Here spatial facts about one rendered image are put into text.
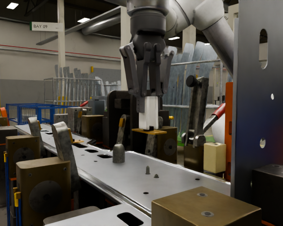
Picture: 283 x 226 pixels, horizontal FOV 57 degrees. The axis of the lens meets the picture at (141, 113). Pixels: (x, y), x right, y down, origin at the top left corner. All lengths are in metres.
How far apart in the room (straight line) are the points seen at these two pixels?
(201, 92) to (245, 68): 0.32
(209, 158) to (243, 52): 0.31
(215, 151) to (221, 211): 0.31
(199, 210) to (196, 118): 0.39
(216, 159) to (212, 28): 0.68
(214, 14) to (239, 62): 0.81
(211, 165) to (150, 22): 0.32
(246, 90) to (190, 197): 0.14
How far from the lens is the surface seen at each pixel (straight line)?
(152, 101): 0.56
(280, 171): 0.36
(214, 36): 1.15
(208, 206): 0.29
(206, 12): 1.12
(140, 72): 0.55
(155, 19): 0.55
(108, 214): 0.41
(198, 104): 0.65
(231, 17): 7.62
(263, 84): 0.37
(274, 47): 0.39
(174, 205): 0.28
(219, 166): 0.60
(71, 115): 1.31
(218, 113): 0.71
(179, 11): 1.10
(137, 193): 0.48
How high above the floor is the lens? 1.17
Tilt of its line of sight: 4 degrees down
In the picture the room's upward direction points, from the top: straight up
